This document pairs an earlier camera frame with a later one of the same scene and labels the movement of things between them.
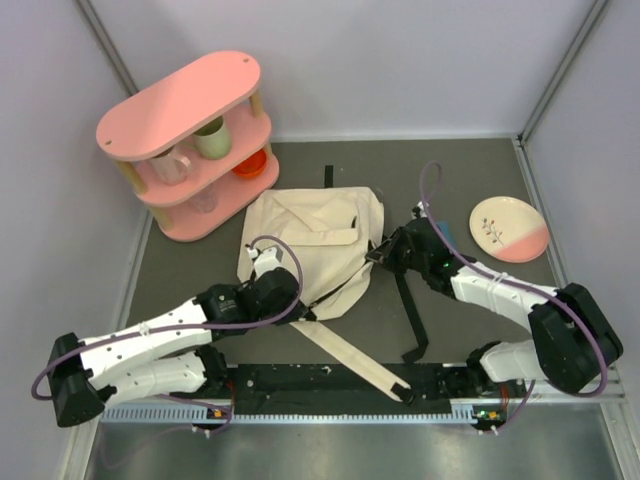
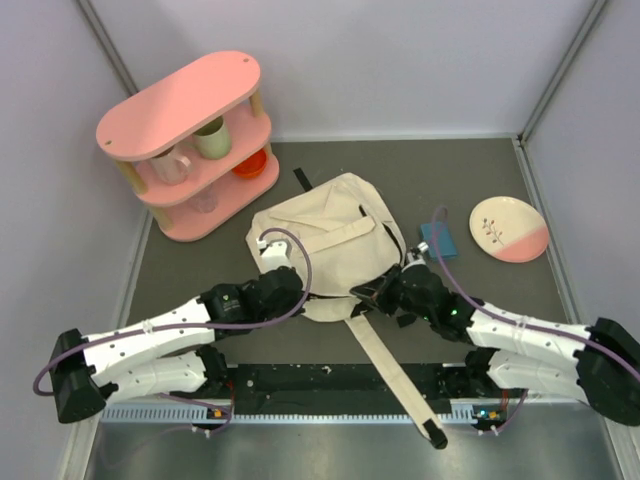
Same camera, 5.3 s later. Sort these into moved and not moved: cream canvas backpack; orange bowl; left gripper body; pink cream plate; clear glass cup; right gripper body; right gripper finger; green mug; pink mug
Moved: cream canvas backpack; right gripper body; right gripper finger
Not moved: green mug; clear glass cup; orange bowl; pink mug; left gripper body; pink cream plate
